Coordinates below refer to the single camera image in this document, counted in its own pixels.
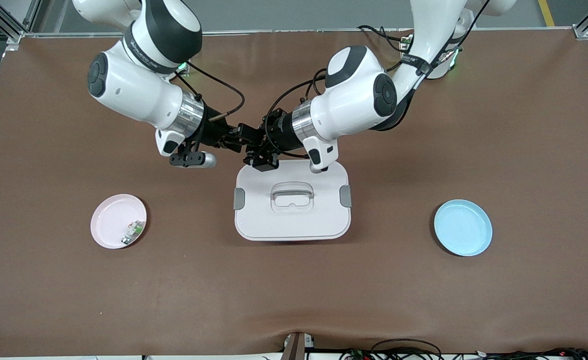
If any aluminium frame rail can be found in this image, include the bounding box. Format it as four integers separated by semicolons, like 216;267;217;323
21;26;580;39

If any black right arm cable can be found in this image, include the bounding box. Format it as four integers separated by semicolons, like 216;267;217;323
174;60;246;124

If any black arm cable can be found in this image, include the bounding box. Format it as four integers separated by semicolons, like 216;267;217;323
264;68;331;160
174;60;246;124

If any light blue plate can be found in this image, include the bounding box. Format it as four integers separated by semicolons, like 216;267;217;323
433;199;494;257

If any brown table mat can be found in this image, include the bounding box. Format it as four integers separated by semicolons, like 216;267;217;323
0;29;588;358

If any grey box lid handle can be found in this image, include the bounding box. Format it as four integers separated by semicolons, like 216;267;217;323
271;183;315;202

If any metal table edge bracket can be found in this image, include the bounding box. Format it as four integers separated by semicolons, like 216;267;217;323
280;331;316;360

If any white lidded storage box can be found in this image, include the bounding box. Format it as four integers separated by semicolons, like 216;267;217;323
233;159;353;243

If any pink plate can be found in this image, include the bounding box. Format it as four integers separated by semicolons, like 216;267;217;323
90;193;148;250

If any black cable bundle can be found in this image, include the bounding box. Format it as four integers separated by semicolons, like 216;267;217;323
339;338;588;360

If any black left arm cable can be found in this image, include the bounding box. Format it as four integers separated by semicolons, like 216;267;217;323
264;68;331;160

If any black left base cable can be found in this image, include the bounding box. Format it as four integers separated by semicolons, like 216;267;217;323
357;24;416;54

